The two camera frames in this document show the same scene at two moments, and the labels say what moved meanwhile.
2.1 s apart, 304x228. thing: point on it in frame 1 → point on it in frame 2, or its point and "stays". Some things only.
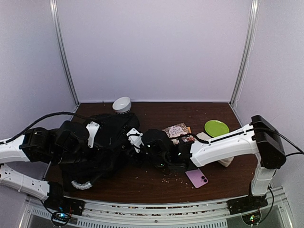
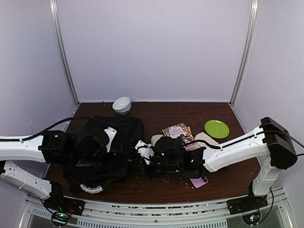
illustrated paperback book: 175,130 stays
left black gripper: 91,159 → 107,165
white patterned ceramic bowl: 122,105 stays
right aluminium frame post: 245,63 stays
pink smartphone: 198,179 stays
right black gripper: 133,159 → 142,165
